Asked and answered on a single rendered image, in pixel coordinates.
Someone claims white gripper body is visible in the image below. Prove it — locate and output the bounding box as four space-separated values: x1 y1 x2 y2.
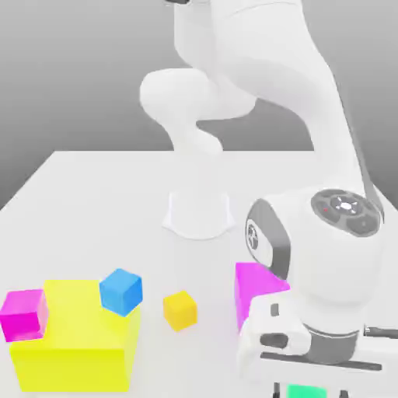
238 350 398 393

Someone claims small green cube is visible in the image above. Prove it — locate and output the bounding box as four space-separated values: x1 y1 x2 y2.
285 384 328 398

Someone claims small orange cube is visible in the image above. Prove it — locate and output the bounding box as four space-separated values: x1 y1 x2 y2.
162 290 199 333

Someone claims small blue cube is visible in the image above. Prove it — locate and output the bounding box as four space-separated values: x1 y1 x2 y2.
99 268 144 318

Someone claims small magenta cube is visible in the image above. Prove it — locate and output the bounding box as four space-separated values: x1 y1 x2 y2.
0 288 50 343

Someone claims large magenta box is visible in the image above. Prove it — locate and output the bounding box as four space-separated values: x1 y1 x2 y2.
234 262 292 334

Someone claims large yellow box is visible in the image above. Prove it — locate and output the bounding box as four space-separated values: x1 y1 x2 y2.
9 278 141 393

